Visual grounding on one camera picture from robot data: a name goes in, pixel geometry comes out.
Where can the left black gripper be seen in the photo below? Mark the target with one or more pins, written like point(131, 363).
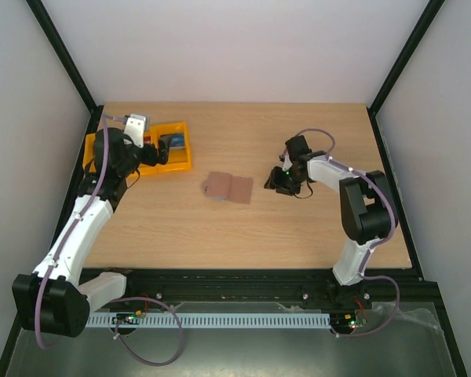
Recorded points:
point(163, 152)

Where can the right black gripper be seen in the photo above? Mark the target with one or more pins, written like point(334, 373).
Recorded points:
point(279, 181)

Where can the tan leather card holder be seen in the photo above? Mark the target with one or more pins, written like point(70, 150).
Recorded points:
point(228, 187)

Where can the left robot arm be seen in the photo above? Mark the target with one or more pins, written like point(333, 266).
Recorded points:
point(51, 300)

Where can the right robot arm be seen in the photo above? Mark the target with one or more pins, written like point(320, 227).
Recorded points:
point(368, 217)

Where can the blue card stack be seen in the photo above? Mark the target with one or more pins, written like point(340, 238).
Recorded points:
point(177, 142)

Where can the middle yellow bin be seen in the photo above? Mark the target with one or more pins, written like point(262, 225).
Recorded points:
point(144, 169)

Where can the yellow bin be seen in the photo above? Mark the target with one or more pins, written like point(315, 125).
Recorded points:
point(144, 169)
point(179, 160)
point(87, 160)

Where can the right yellow bin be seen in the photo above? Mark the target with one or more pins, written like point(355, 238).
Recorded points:
point(179, 160)

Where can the left yellow bin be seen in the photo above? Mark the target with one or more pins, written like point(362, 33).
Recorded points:
point(87, 160)

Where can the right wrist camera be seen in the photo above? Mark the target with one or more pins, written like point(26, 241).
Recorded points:
point(286, 162)

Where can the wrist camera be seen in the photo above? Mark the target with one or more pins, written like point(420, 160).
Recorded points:
point(135, 128)
point(286, 162)

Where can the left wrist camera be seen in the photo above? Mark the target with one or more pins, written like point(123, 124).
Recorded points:
point(135, 128)

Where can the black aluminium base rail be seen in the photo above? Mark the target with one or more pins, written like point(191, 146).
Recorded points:
point(314, 289)

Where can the white slotted cable duct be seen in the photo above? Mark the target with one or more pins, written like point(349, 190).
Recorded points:
point(212, 320)

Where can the left black frame post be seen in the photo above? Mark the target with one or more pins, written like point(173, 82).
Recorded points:
point(54, 38)

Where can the black frame post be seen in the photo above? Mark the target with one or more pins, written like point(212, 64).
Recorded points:
point(417, 34)
point(54, 38)

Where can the right black frame post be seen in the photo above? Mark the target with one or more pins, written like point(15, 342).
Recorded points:
point(417, 34)

